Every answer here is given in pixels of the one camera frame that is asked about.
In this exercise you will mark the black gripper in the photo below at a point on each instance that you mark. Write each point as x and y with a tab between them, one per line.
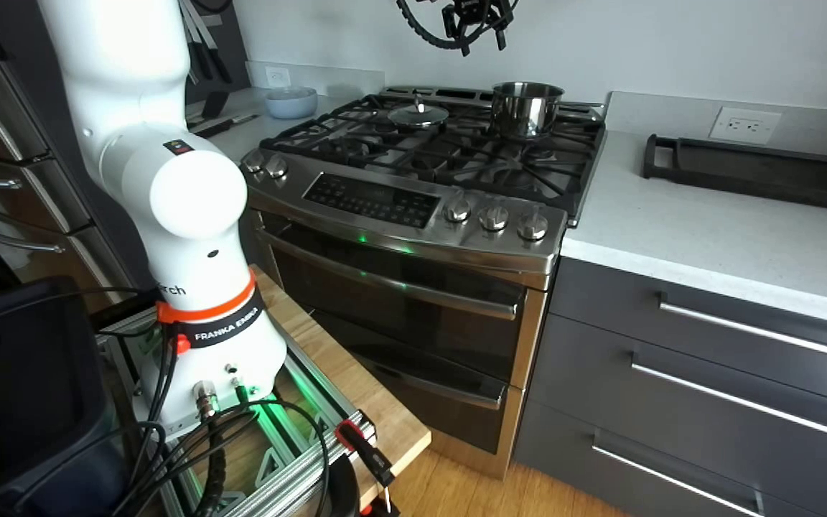
474	12

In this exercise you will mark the silver steel pot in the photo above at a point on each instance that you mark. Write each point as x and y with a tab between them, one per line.
528	111

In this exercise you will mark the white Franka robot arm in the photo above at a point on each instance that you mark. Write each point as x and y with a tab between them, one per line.
174	190

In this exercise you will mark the steel range knob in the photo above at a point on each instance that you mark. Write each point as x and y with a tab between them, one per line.
496	220
253	167
459	211
278	172
532	228

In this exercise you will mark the pale blue lidded bowl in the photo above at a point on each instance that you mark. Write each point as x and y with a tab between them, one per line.
291	104

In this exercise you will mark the stainless gas range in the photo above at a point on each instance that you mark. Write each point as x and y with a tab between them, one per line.
404	276

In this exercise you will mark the black tripod stand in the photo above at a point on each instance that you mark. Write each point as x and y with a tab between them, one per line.
216	59

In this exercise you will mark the black griddle tray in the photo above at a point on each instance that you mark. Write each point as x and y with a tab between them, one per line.
767	172

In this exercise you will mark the wooden robot table top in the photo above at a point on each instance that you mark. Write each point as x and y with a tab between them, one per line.
357	391

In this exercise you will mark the grey middle drawer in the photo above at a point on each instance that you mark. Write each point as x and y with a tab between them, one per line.
645	412

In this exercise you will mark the red black clamp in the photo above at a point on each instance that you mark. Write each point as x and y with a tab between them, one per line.
367	455

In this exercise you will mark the grey deep drawer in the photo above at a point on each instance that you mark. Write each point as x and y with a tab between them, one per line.
568	477

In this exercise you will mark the dark drawer cabinet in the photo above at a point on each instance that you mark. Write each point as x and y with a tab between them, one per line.
14	172

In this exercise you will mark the black plastic bin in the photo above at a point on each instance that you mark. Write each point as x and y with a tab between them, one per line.
22	402

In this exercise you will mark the white wall outlet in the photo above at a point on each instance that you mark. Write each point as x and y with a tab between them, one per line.
744	124
278	76

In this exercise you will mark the aluminium frame base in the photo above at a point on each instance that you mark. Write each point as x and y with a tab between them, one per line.
281	470

